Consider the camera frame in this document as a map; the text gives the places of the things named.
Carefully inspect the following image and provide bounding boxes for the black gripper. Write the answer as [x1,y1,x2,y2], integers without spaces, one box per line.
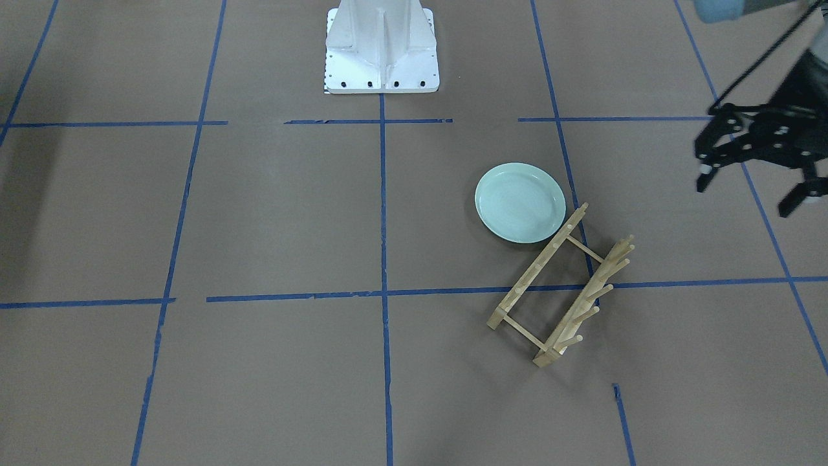
[694,51,827,218]

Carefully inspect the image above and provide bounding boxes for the light green plate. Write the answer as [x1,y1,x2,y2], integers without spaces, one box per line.
[474,162,567,244]

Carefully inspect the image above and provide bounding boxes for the wooden dish rack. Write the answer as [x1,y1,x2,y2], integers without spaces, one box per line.
[486,202,635,369]

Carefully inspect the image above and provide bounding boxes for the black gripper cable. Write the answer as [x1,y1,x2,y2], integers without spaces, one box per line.
[708,0,828,117]

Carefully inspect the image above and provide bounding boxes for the white pedestal column base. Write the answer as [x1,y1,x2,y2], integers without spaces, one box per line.
[323,1,441,94]

